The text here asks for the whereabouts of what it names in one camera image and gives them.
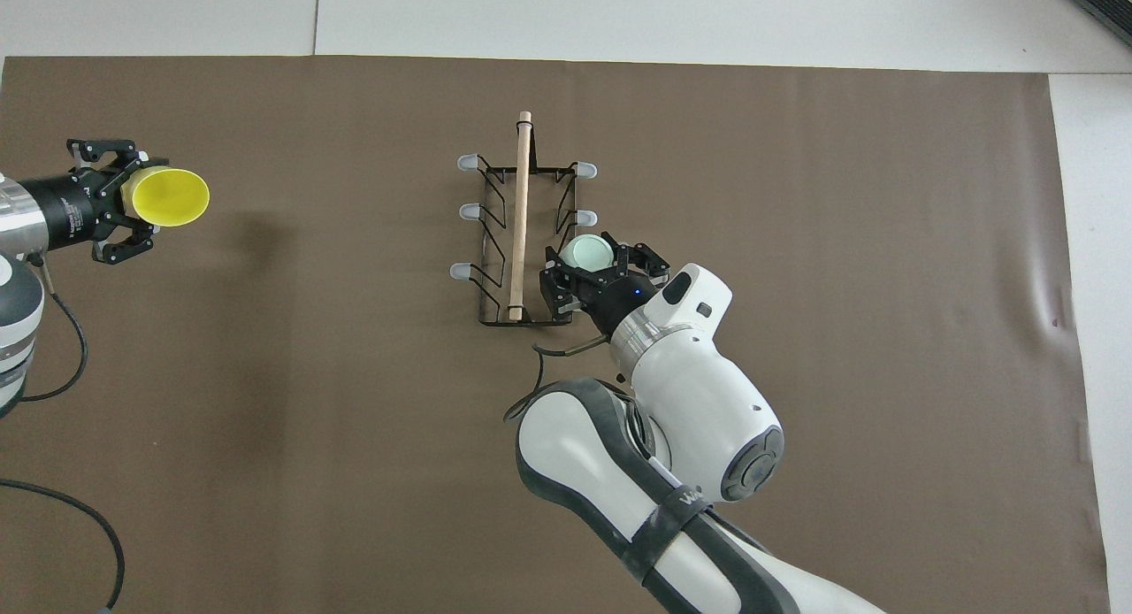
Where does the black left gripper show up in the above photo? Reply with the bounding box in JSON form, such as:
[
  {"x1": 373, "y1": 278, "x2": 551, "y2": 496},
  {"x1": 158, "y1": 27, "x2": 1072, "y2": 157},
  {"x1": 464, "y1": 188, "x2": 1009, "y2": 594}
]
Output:
[{"x1": 21, "y1": 138, "x2": 159, "y2": 266}]

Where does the black wire rack, wooden handle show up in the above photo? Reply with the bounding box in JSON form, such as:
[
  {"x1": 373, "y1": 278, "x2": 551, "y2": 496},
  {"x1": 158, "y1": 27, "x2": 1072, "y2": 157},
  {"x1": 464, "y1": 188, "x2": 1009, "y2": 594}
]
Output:
[{"x1": 450, "y1": 111, "x2": 599, "y2": 327}]

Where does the black left arm gripper cable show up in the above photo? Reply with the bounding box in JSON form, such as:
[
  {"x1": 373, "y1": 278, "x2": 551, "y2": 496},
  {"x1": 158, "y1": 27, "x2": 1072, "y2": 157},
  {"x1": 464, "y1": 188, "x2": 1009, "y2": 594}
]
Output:
[{"x1": 0, "y1": 253, "x2": 126, "y2": 614}]

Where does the pale green plastic cup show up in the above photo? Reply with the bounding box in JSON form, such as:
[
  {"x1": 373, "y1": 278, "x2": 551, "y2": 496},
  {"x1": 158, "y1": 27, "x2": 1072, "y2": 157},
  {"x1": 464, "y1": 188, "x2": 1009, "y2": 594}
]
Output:
[{"x1": 559, "y1": 234, "x2": 616, "y2": 272}]

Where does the brown paper table mat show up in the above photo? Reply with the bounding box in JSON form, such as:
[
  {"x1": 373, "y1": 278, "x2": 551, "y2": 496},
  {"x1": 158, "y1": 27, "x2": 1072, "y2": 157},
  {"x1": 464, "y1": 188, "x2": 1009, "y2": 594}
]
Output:
[{"x1": 0, "y1": 55, "x2": 1111, "y2": 614}]

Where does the black right arm gripper cable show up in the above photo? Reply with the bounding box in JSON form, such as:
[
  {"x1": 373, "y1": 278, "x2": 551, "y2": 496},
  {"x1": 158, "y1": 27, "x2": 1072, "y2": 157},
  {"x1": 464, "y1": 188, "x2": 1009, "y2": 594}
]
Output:
[{"x1": 504, "y1": 335, "x2": 613, "y2": 421}]

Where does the yellow plastic cup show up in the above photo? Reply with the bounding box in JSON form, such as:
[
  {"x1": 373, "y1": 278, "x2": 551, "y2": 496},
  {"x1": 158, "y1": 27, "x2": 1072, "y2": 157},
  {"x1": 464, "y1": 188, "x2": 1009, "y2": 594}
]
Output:
[{"x1": 119, "y1": 165, "x2": 211, "y2": 227}]

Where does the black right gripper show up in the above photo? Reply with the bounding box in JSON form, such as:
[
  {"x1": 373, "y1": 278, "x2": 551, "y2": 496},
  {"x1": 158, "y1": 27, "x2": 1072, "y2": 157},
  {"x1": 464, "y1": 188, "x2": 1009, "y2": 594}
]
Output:
[{"x1": 539, "y1": 233, "x2": 671, "y2": 337}]

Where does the black arm gripper cable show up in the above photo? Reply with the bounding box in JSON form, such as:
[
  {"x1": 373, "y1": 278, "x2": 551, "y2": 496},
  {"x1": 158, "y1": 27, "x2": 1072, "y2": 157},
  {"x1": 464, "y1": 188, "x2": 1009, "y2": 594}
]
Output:
[
  {"x1": 0, "y1": 253, "x2": 126, "y2": 614},
  {"x1": 504, "y1": 335, "x2": 613, "y2": 421}
]

